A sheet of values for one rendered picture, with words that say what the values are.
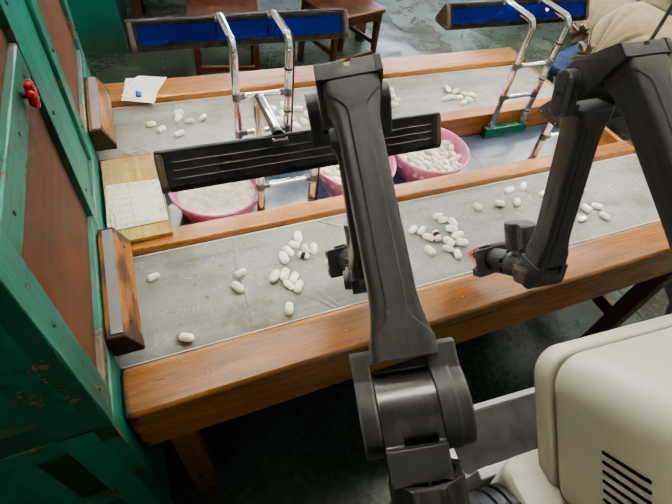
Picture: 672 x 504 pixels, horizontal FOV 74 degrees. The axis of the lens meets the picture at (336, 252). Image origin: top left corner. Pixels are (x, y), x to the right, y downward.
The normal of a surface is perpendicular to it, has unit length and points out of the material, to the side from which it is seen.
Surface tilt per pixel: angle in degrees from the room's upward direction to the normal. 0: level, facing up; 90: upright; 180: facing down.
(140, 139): 0
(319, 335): 0
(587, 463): 90
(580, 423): 90
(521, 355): 0
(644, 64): 27
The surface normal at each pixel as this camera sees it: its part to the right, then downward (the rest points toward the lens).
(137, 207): 0.11, -0.65
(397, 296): -0.05, -0.23
